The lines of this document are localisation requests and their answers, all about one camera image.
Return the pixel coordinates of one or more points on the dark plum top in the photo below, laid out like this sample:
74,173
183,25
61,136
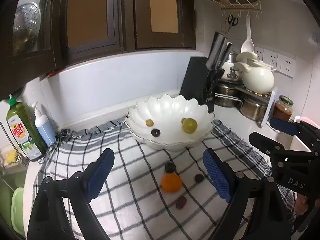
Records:
170,167

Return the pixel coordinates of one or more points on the person's right hand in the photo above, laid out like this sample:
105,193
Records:
301,205

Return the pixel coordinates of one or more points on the white plastic container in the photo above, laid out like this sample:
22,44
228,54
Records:
307,139

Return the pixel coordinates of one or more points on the dark red grape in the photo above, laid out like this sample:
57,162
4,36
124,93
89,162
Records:
180,202

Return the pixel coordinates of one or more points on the green dish soap bottle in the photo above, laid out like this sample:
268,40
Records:
21,122

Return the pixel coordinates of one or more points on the stainless steel pot lower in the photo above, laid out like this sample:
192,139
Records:
253,109

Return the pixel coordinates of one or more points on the black white checkered cloth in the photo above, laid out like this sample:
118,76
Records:
132,203

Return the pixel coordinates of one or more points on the dark plum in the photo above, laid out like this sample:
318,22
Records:
155,132
199,178
170,167

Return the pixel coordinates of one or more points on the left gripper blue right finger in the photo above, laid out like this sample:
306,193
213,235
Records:
221,175

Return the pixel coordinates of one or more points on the yellow sponge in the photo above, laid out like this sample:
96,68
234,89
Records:
11,157

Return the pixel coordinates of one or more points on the white scalloped ceramic bowl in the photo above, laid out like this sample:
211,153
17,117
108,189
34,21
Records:
167,113

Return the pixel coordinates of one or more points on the steel knife handle middle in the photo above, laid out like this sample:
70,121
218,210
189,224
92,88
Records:
225,53

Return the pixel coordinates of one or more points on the white enamel pot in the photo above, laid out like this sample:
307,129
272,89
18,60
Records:
231,75

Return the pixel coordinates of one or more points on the black kitchen scissors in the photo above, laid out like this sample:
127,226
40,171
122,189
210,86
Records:
232,22

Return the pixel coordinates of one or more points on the cream ceramic kettle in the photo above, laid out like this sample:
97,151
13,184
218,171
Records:
256,75

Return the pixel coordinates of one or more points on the stainless steel pot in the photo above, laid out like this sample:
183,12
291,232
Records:
227,96
253,109

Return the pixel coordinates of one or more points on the white ladle spoon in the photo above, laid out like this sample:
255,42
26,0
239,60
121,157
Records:
248,45

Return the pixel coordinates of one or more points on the green apple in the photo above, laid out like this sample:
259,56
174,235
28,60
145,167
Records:
189,126

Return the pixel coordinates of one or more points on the black knife block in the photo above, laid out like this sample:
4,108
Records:
199,82

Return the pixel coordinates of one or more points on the dark brown window frame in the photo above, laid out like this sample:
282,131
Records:
75,31

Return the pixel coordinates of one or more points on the pink colander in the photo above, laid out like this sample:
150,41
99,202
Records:
305,119

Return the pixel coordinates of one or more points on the steel knife handle left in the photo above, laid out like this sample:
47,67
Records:
217,44

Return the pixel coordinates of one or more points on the blue pump soap bottle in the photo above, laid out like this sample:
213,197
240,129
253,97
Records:
43,126

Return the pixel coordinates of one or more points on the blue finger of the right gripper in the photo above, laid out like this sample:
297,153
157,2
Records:
289,128

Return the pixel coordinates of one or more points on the green plastic basin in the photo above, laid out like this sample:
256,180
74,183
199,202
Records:
17,211

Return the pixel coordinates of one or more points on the orange mandarin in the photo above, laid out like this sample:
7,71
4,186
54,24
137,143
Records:
171,183

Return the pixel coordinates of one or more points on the steel knife handle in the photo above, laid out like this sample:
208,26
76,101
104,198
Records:
217,44
225,53

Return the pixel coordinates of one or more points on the brown sauce glass jar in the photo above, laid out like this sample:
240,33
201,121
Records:
283,108

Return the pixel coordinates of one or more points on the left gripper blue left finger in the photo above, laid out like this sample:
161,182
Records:
96,174

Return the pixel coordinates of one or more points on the brown longan front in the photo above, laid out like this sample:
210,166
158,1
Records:
149,123

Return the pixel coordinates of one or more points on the stainless steel pot left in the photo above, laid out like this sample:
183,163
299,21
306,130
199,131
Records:
227,96

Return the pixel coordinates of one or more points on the wall power sockets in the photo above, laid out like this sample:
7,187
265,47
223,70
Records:
280,63

